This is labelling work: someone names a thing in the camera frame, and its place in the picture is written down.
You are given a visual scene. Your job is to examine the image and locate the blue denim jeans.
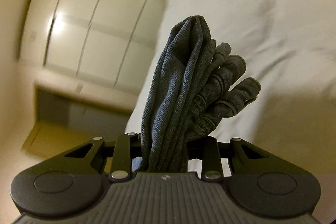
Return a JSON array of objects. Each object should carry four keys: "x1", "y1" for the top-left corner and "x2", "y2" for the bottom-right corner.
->
[{"x1": 138, "y1": 15, "x2": 261, "y2": 173}]

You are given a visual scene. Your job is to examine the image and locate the yellow wooden door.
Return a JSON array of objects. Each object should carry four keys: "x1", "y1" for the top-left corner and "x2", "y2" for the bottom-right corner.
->
[{"x1": 22, "y1": 86, "x2": 131, "y2": 159}]

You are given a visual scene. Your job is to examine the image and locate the white duvet on bed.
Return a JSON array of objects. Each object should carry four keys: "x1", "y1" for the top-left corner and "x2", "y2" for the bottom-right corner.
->
[{"x1": 124, "y1": 0, "x2": 336, "y2": 177}]

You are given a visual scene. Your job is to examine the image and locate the white wardrobe with panels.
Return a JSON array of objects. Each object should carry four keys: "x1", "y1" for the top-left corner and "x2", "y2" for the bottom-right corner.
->
[{"x1": 20, "y1": 0, "x2": 166, "y2": 113}]

